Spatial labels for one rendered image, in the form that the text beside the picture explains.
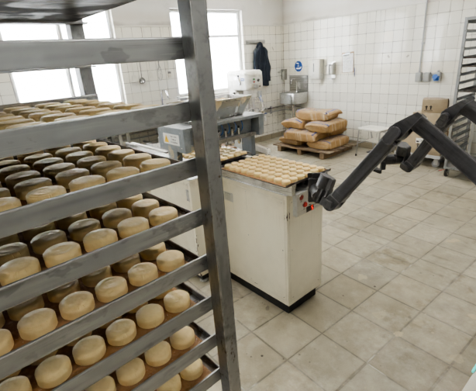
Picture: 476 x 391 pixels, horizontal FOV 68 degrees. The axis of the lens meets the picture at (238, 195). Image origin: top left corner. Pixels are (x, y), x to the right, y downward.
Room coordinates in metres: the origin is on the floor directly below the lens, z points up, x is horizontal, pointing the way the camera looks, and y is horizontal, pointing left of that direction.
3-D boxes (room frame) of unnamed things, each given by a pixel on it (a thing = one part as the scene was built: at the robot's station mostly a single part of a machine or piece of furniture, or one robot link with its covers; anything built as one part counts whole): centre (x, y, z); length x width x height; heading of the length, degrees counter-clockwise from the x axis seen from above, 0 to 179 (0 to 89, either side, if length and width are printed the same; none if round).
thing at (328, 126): (5.81, -1.54, 0.47); 0.72 x 0.42 x 0.17; 132
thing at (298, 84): (6.94, -1.24, 0.93); 0.99 x 0.38 x 1.09; 37
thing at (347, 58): (6.25, -1.99, 1.37); 0.27 x 0.02 x 0.40; 37
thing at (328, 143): (5.81, -1.58, 0.19); 0.72 x 0.42 x 0.15; 131
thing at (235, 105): (2.61, 0.15, 1.25); 0.56 x 0.29 x 0.14; 130
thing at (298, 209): (1.94, -0.41, 0.77); 0.24 x 0.04 x 0.14; 130
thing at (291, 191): (2.60, 0.33, 0.87); 2.01 x 0.03 x 0.07; 40
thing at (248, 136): (2.61, 0.15, 1.01); 0.72 x 0.33 x 0.34; 130
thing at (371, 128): (5.40, -2.21, 0.23); 0.45 x 0.45 x 0.46; 29
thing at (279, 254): (2.22, -0.18, 0.45); 0.70 x 0.34 x 0.90; 40
